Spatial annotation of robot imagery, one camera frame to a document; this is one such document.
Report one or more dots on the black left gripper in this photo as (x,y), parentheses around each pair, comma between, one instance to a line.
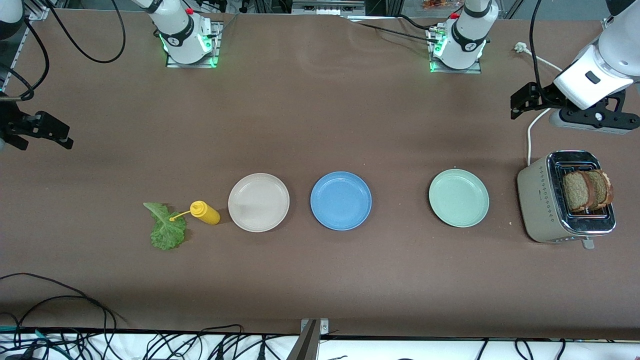
(543,94)

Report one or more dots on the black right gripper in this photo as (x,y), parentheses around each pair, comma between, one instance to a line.
(11,123)

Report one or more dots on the brown bread slice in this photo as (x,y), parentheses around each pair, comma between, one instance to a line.
(602,187)
(575,192)

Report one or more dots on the green lettuce leaf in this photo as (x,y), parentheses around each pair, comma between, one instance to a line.
(167,232)

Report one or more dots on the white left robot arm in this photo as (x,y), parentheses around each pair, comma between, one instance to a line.
(605,60)

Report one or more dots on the pale green plate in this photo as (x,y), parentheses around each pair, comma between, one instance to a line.
(458,198)

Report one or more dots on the blue plate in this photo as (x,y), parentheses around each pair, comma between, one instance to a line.
(341,201)

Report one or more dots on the beige plate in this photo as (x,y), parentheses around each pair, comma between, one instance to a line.
(259,202)

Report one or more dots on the beige and chrome toaster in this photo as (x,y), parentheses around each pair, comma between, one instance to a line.
(537,210)

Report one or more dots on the orange package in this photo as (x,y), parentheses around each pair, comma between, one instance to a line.
(435,4)

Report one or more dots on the yellow mustard squeeze bottle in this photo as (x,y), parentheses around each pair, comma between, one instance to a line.
(205,212)

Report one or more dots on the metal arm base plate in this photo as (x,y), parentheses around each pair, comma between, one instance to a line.
(457,70)
(192,65)

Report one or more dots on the aluminium table frame rail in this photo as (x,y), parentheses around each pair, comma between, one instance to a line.
(606,23)
(17,55)

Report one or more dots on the grey metal background frame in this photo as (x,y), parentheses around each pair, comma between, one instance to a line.
(327,6)

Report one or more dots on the metal mount bracket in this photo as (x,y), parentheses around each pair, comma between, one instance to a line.
(312,327)

